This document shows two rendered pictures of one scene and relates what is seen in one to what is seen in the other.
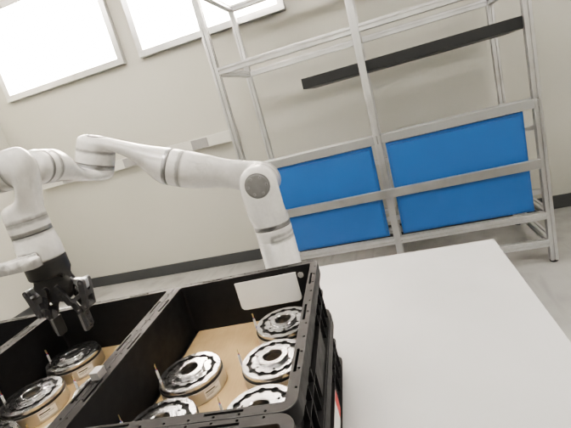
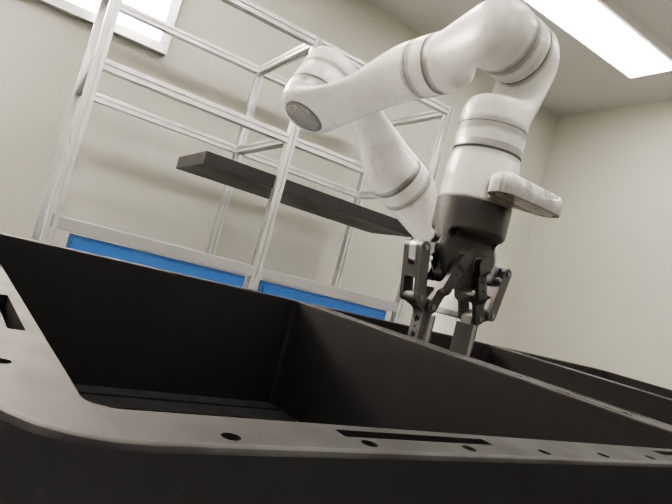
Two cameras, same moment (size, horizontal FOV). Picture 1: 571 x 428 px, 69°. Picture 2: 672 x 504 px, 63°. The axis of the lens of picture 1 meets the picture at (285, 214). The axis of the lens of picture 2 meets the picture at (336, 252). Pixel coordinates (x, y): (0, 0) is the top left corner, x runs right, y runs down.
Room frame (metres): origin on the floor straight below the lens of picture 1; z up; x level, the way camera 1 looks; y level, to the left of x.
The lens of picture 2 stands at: (0.47, 0.95, 0.96)
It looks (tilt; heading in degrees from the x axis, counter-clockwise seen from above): 3 degrees up; 313
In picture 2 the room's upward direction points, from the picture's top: 15 degrees clockwise
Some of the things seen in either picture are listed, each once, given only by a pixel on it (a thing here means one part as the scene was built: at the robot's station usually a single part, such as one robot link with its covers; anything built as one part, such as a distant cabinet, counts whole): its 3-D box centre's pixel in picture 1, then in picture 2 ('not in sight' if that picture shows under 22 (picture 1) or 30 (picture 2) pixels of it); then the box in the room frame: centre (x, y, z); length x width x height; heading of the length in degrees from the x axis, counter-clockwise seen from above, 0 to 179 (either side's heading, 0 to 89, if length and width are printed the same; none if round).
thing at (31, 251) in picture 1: (30, 246); (495, 175); (0.74, 0.46, 1.10); 0.11 x 0.09 x 0.06; 168
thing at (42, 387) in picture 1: (31, 393); not in sight; (0.66, 0.51, 0.86); 0.05 x 0.05 x 0.01
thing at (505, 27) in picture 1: (405, 56); (303, 199); (2.54, -0.93, 1.32); 1.20 x 0.45 x 0.06; 74
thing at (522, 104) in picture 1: (376, 138); (252, 270); (2.41, -0.63, 0.91); 1.70 x 0.10 x 0.05; 74
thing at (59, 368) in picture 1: (73, 357); not in sight; (0.77, 0.48, 0.86); 0.10 x 0.10 x 0.01
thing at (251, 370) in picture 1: (274, 358); not in sight; (0.57, 0.08, 0.86); 0.10 x 0.10 x 0.01
